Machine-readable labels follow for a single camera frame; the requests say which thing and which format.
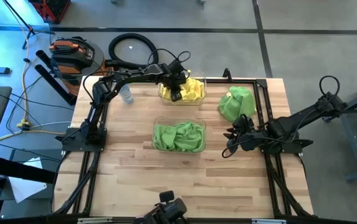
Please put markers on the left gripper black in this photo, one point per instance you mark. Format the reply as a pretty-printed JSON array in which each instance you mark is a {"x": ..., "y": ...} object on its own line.
[{"x": 173, "y": 80}]

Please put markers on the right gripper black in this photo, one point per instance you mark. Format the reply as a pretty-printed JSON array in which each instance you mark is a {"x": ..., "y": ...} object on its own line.
[{"x": 248, "y": 138}]

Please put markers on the yellow microfiber towel with label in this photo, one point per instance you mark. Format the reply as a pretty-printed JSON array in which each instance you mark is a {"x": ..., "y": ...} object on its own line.
[{"x": 165, "y": 93}]

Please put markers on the green microfiber towel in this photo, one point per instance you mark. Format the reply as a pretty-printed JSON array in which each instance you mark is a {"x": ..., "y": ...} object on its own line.
[
  {"x": 190, "y": 137},
  {"x": 164, "y": 137},
  {"x": 237, "y": 104}
]

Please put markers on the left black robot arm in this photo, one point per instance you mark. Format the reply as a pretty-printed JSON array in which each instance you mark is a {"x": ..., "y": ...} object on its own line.
[{"x": 134, "y": 76}]

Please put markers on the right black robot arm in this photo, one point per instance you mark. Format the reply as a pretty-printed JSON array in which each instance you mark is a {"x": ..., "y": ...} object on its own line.
[{"x": 302, "y": 116}]

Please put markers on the clear plastic basket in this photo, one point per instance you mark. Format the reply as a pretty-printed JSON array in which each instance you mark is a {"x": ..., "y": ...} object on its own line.
[
  {"x": 201, "y": 101},
  {"x": 156, "y": 119}
]

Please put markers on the clear plastic water bottle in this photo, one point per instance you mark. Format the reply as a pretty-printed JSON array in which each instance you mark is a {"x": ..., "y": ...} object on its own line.
[{"x": 126, "y": 93}]

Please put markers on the orange and black shop vacuum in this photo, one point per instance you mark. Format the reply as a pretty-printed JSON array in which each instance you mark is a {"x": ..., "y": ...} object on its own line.
[{"x": 72, "y": 59}]

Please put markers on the black vacuum tube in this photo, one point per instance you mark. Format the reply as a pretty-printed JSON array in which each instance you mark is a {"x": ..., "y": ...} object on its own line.
[
  {"x": 45, "y": 60},
  {"x": 55, "y": 85}
]

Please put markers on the red tool box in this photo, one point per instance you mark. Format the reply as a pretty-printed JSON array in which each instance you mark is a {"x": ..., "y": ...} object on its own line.
[{"x": 50, "y": 9}]

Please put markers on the black tripod stand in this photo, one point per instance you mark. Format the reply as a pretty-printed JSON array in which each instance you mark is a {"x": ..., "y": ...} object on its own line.
[{"x": 28, "y": 29}]

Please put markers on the white paper sheet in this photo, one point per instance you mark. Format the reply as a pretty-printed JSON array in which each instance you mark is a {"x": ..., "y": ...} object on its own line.
[{"x": 25, "y": 186}]

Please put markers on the black aluminium table frame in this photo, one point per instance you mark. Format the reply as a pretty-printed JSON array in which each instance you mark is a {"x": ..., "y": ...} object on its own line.
[{"x": 246, "y": 81}]

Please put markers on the black camera on mount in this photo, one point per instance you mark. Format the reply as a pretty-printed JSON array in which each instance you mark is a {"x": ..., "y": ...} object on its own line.
[{"x": 172, "y": 210}]

